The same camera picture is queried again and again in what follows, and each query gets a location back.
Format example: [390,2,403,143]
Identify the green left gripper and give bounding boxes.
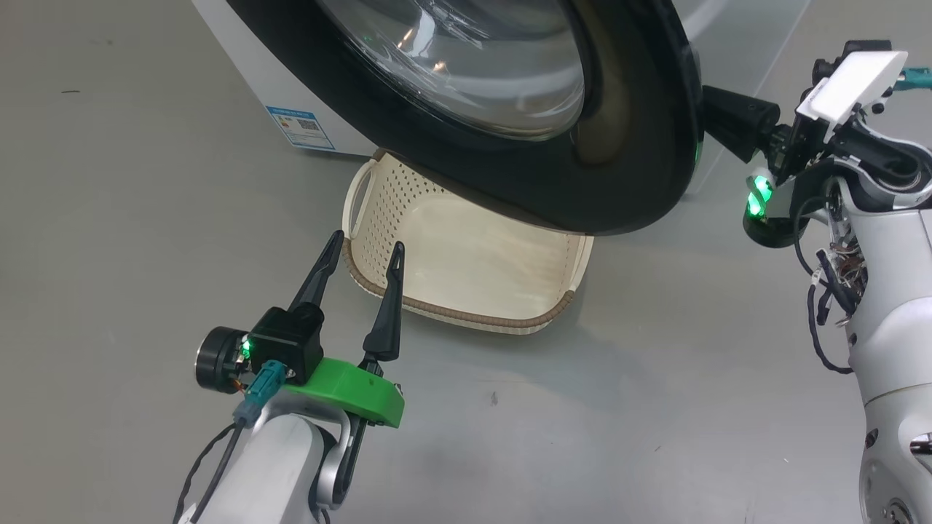
[284,230,406,430]

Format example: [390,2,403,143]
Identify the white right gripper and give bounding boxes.
[768,40,910,183]

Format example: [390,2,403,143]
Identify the black round glass washer door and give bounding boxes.
[226,0,705,237]

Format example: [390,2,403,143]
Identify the cream perforated plastic laundry basket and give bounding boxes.
[342,149,595,336]

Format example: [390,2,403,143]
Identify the white front-load washing machine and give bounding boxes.
[191,0,810,196]

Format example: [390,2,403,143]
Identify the blue energy label sticker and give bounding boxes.
[265,106,336,152]

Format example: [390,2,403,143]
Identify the teal left camera connector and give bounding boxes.
[233,360,283,427]

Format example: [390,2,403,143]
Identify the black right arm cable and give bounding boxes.
[792,195,871,376]

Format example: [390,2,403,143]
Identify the black left camera cable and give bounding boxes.
[173,421,247,524]

